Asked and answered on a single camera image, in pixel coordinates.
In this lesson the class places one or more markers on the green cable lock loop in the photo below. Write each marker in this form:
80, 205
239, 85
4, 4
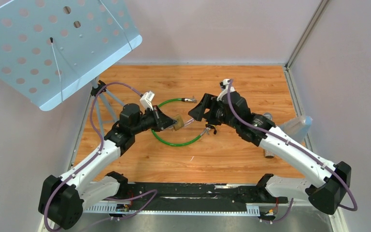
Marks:
191, 100

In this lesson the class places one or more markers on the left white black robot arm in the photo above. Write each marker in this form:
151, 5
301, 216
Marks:
63, 199

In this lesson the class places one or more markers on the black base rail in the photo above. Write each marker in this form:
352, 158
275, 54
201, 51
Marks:
191, 199

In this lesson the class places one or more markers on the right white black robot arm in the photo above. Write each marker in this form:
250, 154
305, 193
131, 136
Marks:
324, 184

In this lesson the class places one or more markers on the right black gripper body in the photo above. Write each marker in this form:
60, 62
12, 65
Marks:
222, 120

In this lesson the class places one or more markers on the brass padlock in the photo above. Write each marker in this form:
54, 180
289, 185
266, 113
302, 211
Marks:
179, 122

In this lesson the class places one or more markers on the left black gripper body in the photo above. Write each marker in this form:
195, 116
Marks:
147, 121

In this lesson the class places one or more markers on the perforated light blue metal plate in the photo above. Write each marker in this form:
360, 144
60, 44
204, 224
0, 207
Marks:
50, 49

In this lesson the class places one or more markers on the grey tripod stand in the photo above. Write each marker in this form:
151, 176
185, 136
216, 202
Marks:
96, 86

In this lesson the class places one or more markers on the clear blue plastic bag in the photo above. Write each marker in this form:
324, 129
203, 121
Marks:
297, 128

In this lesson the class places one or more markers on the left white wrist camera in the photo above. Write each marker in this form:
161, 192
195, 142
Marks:
146, 100

